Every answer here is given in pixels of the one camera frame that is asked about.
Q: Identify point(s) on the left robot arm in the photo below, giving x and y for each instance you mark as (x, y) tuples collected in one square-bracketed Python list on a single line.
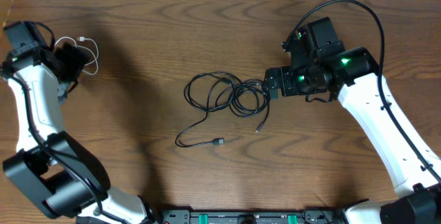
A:
[(53, 170)]

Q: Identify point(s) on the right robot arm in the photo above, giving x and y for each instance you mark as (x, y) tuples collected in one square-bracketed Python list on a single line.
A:
[(320, 63)]

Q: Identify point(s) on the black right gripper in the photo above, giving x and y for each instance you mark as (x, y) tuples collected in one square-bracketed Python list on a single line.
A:
[(285, 74)]

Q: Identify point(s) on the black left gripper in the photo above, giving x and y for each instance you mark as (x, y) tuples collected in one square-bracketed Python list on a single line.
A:
[(76, 57)]

